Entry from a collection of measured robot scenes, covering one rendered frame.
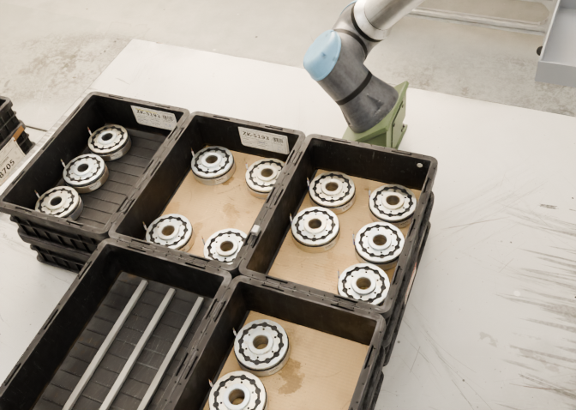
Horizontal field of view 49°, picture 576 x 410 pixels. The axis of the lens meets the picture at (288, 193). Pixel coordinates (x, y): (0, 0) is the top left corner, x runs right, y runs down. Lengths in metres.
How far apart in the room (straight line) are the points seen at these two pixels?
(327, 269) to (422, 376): 0.29
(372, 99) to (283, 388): 0.74
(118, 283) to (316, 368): 0.47
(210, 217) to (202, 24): 2.24
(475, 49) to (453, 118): 1.45
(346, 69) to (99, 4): 2.61
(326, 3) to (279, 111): 1.79
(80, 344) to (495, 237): 0.94
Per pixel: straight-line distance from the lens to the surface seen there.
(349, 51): 1.57
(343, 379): 1.19
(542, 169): 1.71
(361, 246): 1.31
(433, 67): 3.11
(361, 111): 1.58
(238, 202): 1.45
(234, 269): 1.22
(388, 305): 1.15
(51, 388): 1.33
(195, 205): 1.47
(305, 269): 1.32
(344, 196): 1.39
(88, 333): 1.36
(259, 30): 3.44
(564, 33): 1.53
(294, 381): 1.20
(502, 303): 1.45
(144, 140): 1.67
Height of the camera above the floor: 1.92
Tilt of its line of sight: 49 degrees down
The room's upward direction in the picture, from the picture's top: 10 degrees counter-clockwise
